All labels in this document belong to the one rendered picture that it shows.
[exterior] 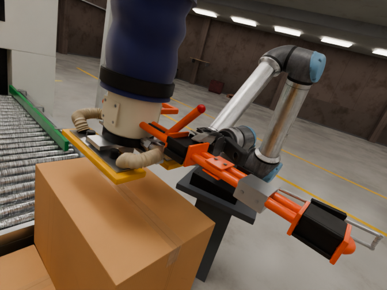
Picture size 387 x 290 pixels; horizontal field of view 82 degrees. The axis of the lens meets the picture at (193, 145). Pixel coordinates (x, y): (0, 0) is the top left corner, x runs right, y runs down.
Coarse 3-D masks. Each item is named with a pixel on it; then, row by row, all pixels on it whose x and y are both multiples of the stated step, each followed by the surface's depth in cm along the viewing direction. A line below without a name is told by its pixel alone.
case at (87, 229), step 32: (64, 160) 92; (64, 192) 75; (96, 192) 79; (128, 192) 84; (160, 192) 89; (64, 224) 70; (96, 224) 66; (128, 224) 69; (160, 224) 73; (192, 224) 77; (64, 256) 73; (96, 256) 57; (128, 256) 59; (160, 256) 62; (192, 256) 78; (64, 288) 76; (96, 288) 59; (128, 288) 56; (160, 288) 70
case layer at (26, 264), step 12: (24, 252) 93; (36, 252) 95; (0, 264) 87; (12, 264) 88; (24, 264) 89; (36, 264) 90; (0, 276) 83; (12, 276) 84; (24, 276) 85; (36, 276) 86; (48, 276) 87; (0, 288) 79; (12, 288) 80; (24, 288) 81; (36, 288) 82; (48, 288) 83
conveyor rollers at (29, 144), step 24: (0, 96) 245; (0, 120) 195; (24, 120) 208; (0, 144) 159; (24, 144) 169; (48, 144) 181; (0, 168) 139; (24, 168) 142; (0, 192) 120; (24, 192) 124; (0, 216) 108; (24, 216) 109
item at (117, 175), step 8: (72, 128) 78; (72, 136) 72; (80, 136) 73; (80, 144) 69; (88, 144) 69; (88, 152) 66; (96, 152) 66; (104, 152) 67; (112, 152) 64; (120, 152) 71; (96, 160) 63; (104, 160) 63; (112, 160) 65; (104, 168) 61; (112, 168) 61; (128, 168) 63; (112, 176) 59; (120, 176) 59; (128, 176) 60; (136, 176) 63; (144, 176) 65
